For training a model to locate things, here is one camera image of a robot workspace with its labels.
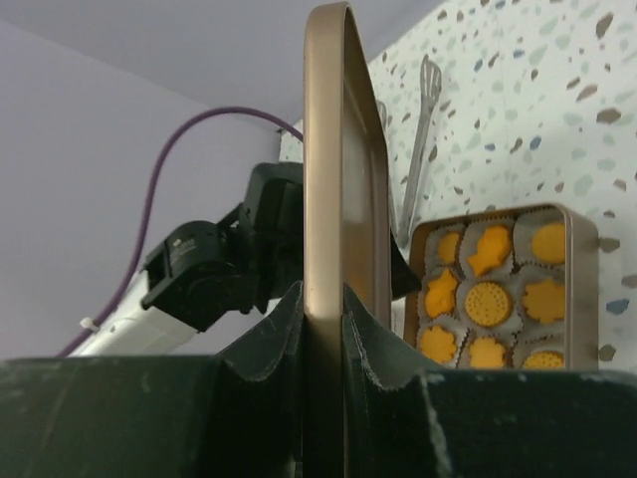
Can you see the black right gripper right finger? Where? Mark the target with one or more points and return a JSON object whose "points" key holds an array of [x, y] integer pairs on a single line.
{"points": [[409, 417]]}

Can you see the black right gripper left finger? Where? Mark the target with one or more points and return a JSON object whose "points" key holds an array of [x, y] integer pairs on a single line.
{"points": [[233, 414]]}

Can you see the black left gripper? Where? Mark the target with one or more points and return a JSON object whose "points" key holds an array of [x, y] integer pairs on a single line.
{"points": [[266, 231]]}

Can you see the brown tin lid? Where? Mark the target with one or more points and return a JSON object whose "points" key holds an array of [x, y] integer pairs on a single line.
{"points": [[346, 223]]}

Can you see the stainless steel serving tongs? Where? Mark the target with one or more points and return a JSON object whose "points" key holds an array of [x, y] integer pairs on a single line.
{"points": [[430, 81]]}

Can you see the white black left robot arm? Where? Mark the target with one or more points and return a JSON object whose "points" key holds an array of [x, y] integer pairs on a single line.
{"points": [[203, 270]]}

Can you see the orange flower cookie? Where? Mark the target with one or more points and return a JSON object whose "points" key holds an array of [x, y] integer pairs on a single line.
{"points": [[439, 294]]}

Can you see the orange swirl cookie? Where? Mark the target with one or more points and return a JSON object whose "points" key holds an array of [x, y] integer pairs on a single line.
{"points": [[487, 353]]}

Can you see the brown cookie tin box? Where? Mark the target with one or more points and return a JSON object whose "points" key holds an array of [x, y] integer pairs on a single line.
{"points": [[513, 288]]}

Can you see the orange round biscuit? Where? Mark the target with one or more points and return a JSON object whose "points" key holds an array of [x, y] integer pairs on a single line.
{"points": [[544, 360]]}

